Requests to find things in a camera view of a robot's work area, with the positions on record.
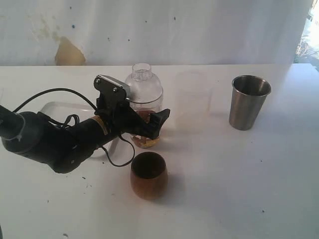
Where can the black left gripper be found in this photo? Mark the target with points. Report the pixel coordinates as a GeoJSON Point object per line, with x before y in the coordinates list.
{"type": "Point", "coordinates": [125, 119]}

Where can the clear plastic tumbler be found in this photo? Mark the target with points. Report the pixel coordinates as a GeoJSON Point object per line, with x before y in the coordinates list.
{"type": "Point", "coordinates": [154, 106]}

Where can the clear dome lid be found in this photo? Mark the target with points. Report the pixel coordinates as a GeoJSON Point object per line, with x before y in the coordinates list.
{"type": "Point", "coordinates": [145, 86]}

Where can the brown wooden cup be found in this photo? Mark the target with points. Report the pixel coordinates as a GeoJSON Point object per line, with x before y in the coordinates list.
{"type": "Point", "coordinates": [149, 176]}

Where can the stainless steel cup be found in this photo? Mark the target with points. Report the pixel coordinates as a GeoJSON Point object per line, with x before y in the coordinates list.
{"type": "Point", "coordinates": [248, 95]}

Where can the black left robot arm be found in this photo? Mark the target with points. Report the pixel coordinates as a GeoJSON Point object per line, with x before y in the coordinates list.
{"type": "Point", "coordinates": [31, 135]}

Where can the brown chunks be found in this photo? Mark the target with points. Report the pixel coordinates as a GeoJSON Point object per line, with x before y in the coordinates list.
{"type": "Point", "coordinates": [142, 141]}

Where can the white rectangular plastic tray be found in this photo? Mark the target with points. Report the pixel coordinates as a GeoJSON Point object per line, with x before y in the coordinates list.
{"type": "Point", "coordinates": [59, 112]}

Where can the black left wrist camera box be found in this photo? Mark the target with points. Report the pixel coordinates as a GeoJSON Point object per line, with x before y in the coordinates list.
{"type": "Point", "coordinates": [112, 92]}

